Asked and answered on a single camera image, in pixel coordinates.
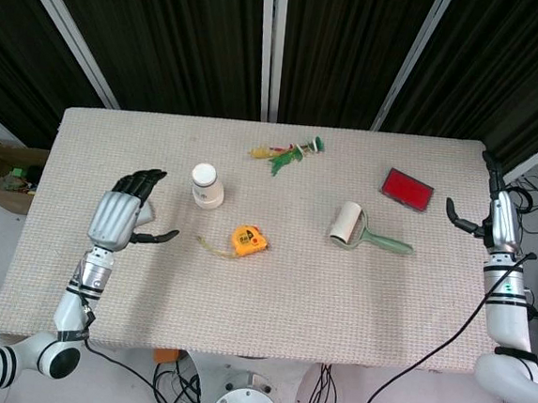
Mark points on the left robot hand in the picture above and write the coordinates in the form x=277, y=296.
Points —
x=112, y=218

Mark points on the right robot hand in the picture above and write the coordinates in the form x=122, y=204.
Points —
x=503, y=222

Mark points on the red ink pad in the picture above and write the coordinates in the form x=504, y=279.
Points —
x=407, y=187

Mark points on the yellow tape measure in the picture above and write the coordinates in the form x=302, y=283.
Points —
x=248, y=241

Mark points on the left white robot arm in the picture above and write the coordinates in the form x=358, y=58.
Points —
x=73, y=311

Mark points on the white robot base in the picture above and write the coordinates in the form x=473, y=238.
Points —
x=247, y=397

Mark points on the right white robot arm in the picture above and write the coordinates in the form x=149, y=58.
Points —
x=508, y=321

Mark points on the brown wooden block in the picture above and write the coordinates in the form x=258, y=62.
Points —
x=167, y=356

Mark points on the green lint roller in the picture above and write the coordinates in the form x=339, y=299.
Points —
x=348, y=222

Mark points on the beige woven tablecloth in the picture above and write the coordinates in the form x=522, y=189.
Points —
x=241, y=303

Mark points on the green yellow feather shuttlecock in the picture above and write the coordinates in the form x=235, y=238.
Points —
x=284, y=158

